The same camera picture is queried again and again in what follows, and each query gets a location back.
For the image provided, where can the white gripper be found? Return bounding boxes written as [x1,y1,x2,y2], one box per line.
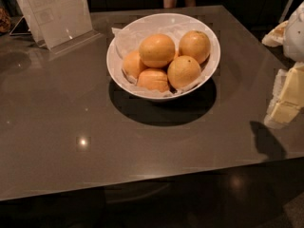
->
[261,2,304,129]

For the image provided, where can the top right orange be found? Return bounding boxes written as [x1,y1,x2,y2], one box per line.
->
[179,30,211,64]

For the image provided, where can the orange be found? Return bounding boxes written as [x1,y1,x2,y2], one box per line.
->
[139,33,176,68]
[123,50,147,79]
[179,30,211,64]
[167,55,201,89]
[137,68,169,92]

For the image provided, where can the front right orange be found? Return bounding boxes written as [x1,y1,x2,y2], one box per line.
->
[167,55,201,89]

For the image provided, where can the white ceramic bowl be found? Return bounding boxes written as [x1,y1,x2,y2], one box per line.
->
[105,12,221,101]

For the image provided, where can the top centre orange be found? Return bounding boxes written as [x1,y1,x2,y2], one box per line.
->
[139,33,176,68]

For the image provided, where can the front left orange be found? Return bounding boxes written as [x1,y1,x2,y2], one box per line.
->
[137,68,169,92]

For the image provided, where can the far left orange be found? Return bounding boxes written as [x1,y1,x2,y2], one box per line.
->
[123,50,147,79]

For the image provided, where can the white paper bowl liner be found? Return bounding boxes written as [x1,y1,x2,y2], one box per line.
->
[111,22,211,97]

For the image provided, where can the clear acrylic sign holder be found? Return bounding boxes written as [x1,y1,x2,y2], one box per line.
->
[16,0,98,54]

